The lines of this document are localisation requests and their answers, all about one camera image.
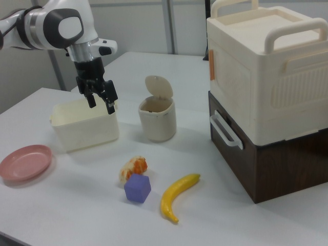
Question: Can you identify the pink plastic plate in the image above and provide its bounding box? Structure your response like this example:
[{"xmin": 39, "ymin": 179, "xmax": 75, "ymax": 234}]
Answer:
[{"xmin": 0, "ymin": 145, "xmax": 53, "ymax": 182}]

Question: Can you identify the dark brown wooden drawer box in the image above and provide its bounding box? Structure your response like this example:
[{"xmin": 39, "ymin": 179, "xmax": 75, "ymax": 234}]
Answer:
[{"xmin": 208, "ymin": 91, "xmax": 328, "ymax": 204}]

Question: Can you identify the purple cube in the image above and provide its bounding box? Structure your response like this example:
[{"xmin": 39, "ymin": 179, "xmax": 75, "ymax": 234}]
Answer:
[{"xmin": 124, "ymin": 173, "xmax": 152, "ymax": 203}]

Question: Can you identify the white drawer handle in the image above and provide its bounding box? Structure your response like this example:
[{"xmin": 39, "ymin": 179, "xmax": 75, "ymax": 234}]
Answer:
[{"xmin": 210, "ymin": 110, "xmax": 244, "ymax": 150}]

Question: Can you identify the cream trash can lid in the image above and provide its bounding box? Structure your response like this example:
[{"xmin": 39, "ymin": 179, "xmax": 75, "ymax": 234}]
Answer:
[{"xmin": 145, "ymin": 75, "xmax": 174, "ymax": 99}]

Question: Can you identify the yellow toy banana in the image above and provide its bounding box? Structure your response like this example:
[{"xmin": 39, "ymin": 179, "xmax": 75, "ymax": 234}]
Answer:
[{"xmin": 160, "ymin": 173, "xmax": 201, "ymax": 223}]

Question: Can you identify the cream small trash can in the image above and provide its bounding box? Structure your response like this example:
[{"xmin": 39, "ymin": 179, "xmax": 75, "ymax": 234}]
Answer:
[{"xmin": 138, "ymin": 96, "xmax": 177, "ymax": 142}]

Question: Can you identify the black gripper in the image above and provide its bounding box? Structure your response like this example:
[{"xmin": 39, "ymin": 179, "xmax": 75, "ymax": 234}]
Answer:
[{"xmin": 74, "ymin": 57, "xmax": 119, "ymax": 115}]

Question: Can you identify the cream plastic storage box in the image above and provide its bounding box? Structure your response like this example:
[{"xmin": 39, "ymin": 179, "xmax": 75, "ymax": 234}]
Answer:
[{"xmin": 206, "ymin": 0, "xmax": 328, "ymax": 144}]

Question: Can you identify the cream rectangular plastic bin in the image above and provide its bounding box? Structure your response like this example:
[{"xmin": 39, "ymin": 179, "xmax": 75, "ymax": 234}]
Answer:
[{"xmin": 49, "ymin": 98, "xmax": 120, "ymax": 153}]

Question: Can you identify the orange croissant toy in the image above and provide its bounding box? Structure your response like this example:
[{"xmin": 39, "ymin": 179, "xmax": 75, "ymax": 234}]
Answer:
[{"xmin": 118, "ymin": 157, "xmax": 149, "ymax": 184}]

